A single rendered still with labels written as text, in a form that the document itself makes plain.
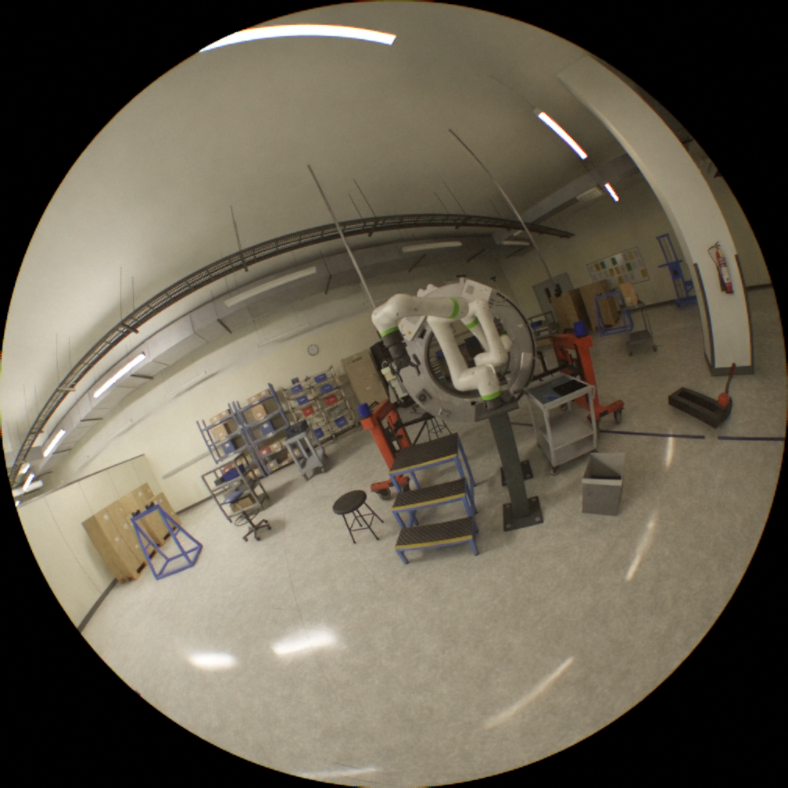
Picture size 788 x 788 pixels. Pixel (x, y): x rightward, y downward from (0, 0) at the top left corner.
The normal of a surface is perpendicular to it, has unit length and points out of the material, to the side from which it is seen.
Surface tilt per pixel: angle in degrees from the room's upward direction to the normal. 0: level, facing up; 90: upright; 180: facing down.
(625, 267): 90
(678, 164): 90
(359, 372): 90
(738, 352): 90
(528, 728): 0
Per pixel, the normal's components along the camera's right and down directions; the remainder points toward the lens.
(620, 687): -0.40, -0.91
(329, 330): 0.37, -0.02
